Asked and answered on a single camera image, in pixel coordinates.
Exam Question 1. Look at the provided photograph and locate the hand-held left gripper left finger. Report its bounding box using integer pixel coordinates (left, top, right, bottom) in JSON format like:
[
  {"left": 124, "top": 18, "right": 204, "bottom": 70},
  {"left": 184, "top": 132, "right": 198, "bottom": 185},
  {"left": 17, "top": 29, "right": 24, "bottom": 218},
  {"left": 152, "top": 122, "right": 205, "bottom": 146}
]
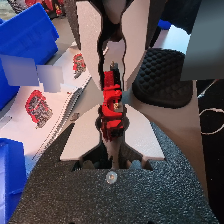
[{"left": 59, "top": 105, "right": 103, "bottom": 162}]

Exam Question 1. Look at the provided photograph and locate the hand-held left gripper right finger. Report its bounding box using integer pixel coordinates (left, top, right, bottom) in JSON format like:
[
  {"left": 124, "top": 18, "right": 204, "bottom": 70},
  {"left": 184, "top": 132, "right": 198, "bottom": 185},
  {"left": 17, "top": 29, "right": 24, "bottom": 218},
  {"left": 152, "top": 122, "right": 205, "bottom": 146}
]
[{"left": 122, "top": 104, "right": 165, "bottom": 161}]

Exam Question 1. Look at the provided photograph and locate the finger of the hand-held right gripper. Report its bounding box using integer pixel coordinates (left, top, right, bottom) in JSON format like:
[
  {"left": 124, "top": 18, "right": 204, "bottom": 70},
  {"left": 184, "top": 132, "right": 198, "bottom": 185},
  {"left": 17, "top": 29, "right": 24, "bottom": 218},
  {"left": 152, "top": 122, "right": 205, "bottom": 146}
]
[
  {"left": 76, "top": 0, "right": 104, "bottom": 91},
  {"left": 120, "top": 0, "right": 149, "bottom": 92}
]

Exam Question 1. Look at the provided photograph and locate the red black toy brick car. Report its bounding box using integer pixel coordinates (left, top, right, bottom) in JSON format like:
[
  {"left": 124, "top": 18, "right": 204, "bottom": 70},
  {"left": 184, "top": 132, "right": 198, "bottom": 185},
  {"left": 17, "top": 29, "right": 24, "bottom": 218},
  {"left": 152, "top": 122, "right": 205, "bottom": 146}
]
[{"left": 100, "top": 61, "right": 127, "bottom": 142}]

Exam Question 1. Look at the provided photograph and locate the blue plastic bin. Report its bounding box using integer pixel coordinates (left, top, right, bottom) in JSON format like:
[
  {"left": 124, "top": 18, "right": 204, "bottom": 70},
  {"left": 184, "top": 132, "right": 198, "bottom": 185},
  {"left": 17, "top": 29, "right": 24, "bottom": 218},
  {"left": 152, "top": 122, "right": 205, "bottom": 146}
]
[
  {"left": 0, "top": 3, "right": 59, "bottom": 111},
  {"left": 157, "top": 19, "right": 173, "bottom": 31},
  {"left": 0, "top": 138, "right": 27, "bottom": 224}
]

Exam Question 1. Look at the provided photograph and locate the toy minifigure red shirt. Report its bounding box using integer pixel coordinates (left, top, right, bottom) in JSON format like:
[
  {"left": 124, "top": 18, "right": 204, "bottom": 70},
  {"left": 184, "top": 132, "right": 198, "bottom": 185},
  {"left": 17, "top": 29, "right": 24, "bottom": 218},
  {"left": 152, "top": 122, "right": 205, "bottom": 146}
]
[{"left": 55, "top": 4, "right": 64, "bottom": 19}]

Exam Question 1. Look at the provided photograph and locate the open instruction booklet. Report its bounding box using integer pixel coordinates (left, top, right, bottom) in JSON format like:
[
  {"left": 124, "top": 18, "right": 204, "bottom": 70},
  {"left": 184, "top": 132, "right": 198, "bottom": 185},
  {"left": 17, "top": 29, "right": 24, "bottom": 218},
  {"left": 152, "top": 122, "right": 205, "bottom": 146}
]
[{"left": 0, "top": 41, "right": 109, "bottom": 179}]

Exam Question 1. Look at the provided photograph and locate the black bumpy wrist rest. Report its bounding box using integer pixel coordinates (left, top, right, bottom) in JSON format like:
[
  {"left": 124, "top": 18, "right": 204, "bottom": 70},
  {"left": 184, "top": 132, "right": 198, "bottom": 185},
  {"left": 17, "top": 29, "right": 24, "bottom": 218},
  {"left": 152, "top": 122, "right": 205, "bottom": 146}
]
[{"left": 132, "top": 48, "right": 194, "bottom": 108}]

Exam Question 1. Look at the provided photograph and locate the toy brick set box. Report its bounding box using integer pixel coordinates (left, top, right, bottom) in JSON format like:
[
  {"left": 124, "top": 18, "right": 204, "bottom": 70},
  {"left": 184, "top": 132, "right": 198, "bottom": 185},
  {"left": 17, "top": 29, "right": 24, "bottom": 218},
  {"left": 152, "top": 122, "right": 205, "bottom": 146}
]
[{"left": 7, "top": 0, "right": 66, "bottom": 19}]

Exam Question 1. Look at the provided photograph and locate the person's black clothing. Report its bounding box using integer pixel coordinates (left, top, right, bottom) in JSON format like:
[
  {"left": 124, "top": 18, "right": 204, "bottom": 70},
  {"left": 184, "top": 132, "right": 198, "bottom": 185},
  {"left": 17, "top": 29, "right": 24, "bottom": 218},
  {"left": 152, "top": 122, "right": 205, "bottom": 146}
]
[{"left": 196, "top": 80, "right": 224, "bottom": 216}]

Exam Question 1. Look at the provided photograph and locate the white cable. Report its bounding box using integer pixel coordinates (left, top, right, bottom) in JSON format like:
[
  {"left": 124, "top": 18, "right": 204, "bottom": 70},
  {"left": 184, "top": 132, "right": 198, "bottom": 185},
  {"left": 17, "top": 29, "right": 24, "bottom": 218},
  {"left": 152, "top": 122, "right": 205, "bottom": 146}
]
[{"left": 199, "top": 108, "right": 224, "bottom": 135}]

